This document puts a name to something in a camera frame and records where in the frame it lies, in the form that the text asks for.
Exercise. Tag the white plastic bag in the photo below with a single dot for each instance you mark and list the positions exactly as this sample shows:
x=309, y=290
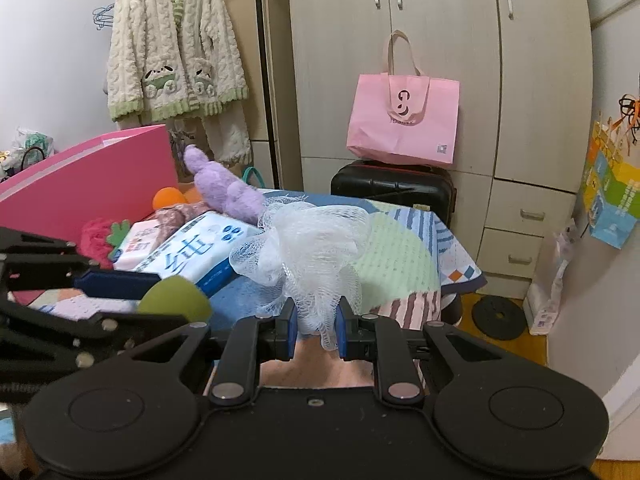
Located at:
x=552, y=290

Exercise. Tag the blue-capped white tube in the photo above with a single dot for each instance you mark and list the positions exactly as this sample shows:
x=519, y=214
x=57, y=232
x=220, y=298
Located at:
x=200, y=250

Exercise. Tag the pink fluffy toy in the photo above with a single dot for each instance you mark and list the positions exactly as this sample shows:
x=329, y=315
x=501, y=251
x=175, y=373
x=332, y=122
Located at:
x=172, y=217

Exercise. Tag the pink storage box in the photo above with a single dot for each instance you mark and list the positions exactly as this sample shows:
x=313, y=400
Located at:
x=85, y=180

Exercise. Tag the black suitcase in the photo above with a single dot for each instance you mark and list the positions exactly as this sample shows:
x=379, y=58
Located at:
x=385, y=185

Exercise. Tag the olive green makeup sponge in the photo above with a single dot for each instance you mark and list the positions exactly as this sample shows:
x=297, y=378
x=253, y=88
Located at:
x=175, y=297

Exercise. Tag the patchwork printed blanket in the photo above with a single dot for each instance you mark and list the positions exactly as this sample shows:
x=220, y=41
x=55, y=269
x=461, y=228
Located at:
x=400, y=250

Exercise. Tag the beige wardrobe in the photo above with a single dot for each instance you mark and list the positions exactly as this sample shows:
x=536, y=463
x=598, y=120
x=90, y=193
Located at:
x=340, y=60

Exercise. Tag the black weight plate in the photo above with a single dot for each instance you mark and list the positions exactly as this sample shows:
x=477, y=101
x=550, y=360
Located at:
x=500, y=317

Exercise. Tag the clear plastic bag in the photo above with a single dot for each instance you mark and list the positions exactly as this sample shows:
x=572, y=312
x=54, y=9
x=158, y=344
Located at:
x=35, y=142

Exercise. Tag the cream fleece pants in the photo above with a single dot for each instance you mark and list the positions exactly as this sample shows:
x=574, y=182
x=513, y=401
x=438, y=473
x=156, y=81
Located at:
x=225, y=135

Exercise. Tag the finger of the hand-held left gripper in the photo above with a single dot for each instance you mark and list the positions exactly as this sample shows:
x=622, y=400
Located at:
x=100, y=326
x=115, y=283

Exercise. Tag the colourful paper gift bag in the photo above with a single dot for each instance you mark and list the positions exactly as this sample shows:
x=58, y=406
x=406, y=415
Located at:
x=610, y=195

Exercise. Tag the cream green fleece jacket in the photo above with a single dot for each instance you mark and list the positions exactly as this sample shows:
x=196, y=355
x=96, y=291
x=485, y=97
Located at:
x=170, y=50

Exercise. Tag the orange makeup sponge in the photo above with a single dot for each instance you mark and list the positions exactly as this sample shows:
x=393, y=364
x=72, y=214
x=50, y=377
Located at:
x=167, y=197

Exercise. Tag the white mesh bath loofah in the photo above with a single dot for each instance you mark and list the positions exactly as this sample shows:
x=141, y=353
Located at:
x=310, y=250

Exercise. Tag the purple plush toy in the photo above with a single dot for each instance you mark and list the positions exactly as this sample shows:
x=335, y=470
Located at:
x=220, y=190

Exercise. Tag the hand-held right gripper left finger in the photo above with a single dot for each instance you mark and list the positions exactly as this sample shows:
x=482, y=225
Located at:
x=285, y=331

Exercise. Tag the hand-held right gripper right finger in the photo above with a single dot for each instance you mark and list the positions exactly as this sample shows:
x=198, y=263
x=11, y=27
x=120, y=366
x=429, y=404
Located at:
x=342, y=333

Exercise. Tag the pink tote bag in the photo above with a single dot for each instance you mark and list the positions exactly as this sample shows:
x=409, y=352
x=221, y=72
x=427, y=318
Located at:
x=400, y=125

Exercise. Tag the small pink white wipes pack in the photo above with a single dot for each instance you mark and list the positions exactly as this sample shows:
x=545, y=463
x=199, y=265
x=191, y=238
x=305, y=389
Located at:
x=137, y=250

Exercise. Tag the red strawberry plush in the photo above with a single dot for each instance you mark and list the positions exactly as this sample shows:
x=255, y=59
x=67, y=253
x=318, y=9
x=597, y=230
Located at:
x=97, y=240

